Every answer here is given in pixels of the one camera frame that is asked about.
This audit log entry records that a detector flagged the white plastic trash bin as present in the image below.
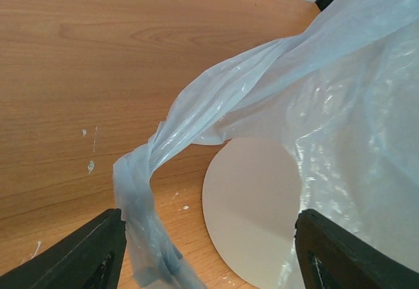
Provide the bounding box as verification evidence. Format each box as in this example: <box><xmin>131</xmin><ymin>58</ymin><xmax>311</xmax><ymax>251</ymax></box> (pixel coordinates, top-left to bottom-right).
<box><xmin>202</xmin><ymin>138</ymin><xmax>302</xmax><ymax>288</ymax></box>

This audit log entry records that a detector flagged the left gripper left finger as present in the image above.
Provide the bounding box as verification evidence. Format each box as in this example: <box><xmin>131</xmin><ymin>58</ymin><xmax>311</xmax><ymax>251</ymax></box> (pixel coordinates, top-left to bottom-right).
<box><xmin>1</xmin><ymin>208</ymin><xmax>126</xmax><ymax>288</ymax></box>

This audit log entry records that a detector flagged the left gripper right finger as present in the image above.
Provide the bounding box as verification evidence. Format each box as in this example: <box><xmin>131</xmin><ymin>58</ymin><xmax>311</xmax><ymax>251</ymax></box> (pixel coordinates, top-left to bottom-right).
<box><xmin>295</xmin><ymin>208</ymin><xmax>418</xmax><ymax>288</ymax></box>

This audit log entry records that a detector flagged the translucent blue trash bag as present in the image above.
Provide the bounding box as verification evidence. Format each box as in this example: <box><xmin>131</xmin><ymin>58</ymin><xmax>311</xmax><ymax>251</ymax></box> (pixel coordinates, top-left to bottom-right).
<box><xmin>113</xmin><ymin>0</ymin><xmax>418</xmax><ymax>288</ymax></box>

